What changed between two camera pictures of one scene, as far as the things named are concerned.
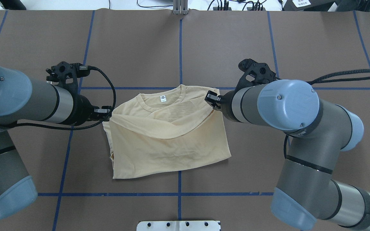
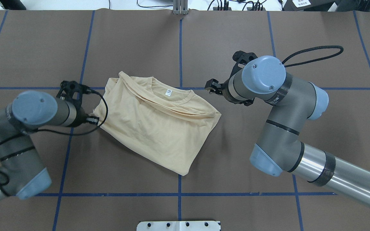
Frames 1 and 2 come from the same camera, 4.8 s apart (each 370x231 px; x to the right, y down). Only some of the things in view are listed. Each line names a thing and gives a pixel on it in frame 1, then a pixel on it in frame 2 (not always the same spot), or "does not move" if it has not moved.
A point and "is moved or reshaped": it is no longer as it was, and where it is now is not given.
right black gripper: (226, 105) to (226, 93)
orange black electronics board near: (250, 8) does not move
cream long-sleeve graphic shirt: (165, 129) is moved or reshaped
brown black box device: (307, 5) does not move
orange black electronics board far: (215, 8) does not move
